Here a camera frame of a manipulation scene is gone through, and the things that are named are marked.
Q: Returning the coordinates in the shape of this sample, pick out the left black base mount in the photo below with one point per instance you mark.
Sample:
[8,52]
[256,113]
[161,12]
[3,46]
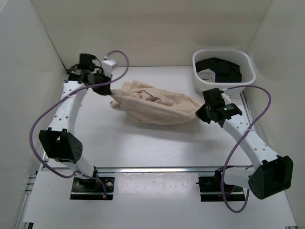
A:
[87,189]

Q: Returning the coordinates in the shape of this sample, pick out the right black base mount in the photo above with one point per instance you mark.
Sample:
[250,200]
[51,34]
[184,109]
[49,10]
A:
[210,189]

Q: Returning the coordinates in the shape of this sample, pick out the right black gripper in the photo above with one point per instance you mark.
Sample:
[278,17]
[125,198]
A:
[199,113]

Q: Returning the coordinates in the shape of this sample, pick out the white plastic basket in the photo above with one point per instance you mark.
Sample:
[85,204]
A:
[235,56]

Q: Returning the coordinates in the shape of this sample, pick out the white front cover plate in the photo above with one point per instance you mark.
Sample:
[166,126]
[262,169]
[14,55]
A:
[149,201]

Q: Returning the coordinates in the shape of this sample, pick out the black trousers in basket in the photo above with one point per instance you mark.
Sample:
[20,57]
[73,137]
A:
[215,70]

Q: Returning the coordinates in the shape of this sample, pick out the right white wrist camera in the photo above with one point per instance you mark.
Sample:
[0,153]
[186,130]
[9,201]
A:
[227,98]

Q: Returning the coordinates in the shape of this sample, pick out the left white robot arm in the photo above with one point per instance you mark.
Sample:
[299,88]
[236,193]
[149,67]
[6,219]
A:
[58,140]

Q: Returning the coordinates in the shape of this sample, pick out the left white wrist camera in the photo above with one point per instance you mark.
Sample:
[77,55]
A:
[108,66]

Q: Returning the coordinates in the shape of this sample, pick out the beige trousers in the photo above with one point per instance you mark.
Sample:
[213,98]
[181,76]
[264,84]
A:
[148,104]

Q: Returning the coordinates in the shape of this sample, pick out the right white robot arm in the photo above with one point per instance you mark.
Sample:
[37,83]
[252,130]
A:
[271,172]

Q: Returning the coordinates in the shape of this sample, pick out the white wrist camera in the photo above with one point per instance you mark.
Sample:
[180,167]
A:
[227,98]
[108,66]

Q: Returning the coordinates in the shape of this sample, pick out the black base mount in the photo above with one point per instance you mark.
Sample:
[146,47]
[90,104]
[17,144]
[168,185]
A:
[87,189]
[210,189]

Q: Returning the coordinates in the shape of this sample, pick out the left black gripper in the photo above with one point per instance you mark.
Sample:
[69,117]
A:
[106,90]

